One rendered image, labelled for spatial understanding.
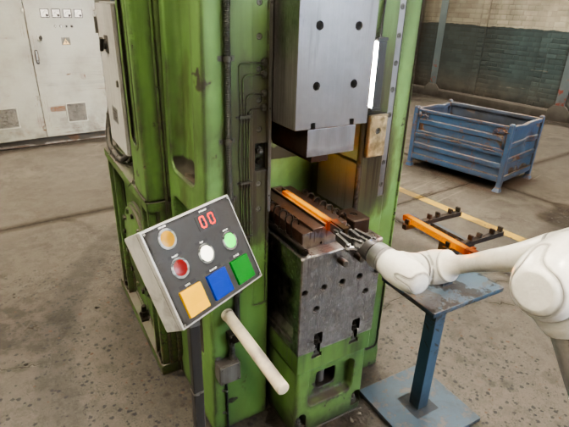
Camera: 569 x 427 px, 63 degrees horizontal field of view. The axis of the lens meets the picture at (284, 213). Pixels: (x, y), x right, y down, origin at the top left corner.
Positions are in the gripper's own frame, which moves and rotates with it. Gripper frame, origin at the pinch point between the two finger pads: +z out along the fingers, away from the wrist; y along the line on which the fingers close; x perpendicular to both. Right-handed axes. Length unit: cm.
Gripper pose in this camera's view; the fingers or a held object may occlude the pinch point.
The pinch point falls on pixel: (339, 229)
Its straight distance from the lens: 170.3
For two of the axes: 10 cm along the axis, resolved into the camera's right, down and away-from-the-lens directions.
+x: 0.3, -9.1, -4.1
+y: 8.6, -1.9, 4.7
